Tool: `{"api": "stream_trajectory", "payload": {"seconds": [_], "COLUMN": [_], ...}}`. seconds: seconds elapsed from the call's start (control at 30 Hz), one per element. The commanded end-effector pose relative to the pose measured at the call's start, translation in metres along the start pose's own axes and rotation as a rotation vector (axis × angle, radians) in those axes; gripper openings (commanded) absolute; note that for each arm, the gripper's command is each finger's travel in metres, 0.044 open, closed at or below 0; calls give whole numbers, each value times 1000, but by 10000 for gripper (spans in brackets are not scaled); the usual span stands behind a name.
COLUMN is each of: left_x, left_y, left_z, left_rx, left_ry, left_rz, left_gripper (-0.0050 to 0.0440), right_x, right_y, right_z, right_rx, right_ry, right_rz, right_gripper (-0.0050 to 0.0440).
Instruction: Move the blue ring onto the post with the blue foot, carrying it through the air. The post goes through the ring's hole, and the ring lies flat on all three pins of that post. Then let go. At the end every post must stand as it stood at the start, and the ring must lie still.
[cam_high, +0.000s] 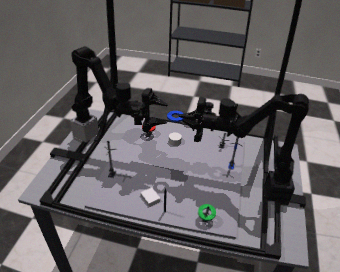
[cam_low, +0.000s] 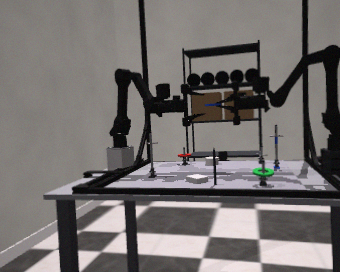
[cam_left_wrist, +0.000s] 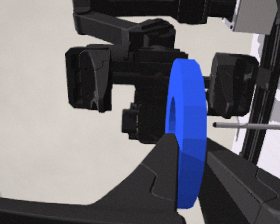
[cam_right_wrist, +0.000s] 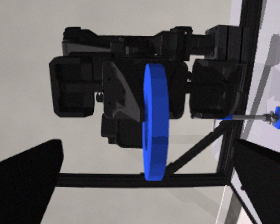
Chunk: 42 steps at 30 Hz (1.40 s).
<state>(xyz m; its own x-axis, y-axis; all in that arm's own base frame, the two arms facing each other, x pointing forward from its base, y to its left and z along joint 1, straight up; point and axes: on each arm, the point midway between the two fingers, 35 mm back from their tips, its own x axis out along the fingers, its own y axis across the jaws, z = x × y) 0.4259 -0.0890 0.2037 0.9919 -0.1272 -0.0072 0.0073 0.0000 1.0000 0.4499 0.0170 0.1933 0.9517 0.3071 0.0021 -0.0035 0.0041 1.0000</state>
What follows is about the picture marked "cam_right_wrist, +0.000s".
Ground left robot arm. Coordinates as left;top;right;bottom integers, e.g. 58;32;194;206
62;26;215;149

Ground grey post with blue foot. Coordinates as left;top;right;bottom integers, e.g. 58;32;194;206
212;107;280;132

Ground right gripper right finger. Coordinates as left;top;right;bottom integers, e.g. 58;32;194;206
231;139;280;224

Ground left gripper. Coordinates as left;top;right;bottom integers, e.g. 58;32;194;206
49;54;237;123

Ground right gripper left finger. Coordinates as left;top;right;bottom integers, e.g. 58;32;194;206
0;139;64;224

